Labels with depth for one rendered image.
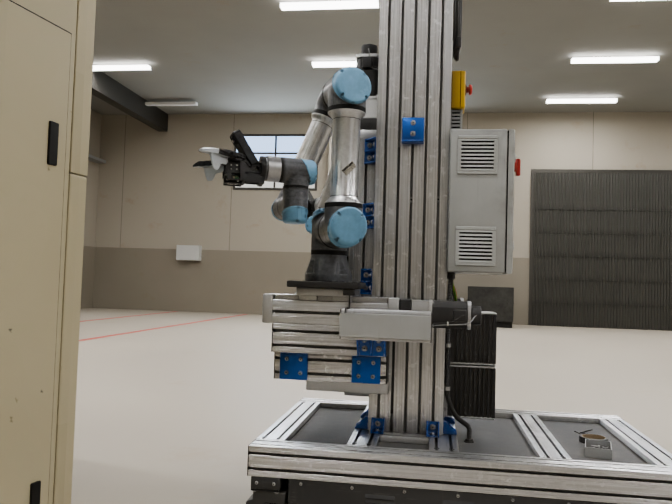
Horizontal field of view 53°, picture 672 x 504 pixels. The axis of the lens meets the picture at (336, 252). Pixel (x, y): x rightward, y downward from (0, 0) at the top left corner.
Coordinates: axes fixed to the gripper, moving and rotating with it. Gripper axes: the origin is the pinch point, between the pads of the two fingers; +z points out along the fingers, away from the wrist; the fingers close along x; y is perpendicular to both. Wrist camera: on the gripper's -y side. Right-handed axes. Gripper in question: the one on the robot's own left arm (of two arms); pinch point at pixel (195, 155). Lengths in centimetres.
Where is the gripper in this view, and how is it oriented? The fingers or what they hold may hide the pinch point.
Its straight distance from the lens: 196.3
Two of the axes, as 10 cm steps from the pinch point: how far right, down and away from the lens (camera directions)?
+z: -9.5, -0.4, -3.0
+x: -3.0, 1.7, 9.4
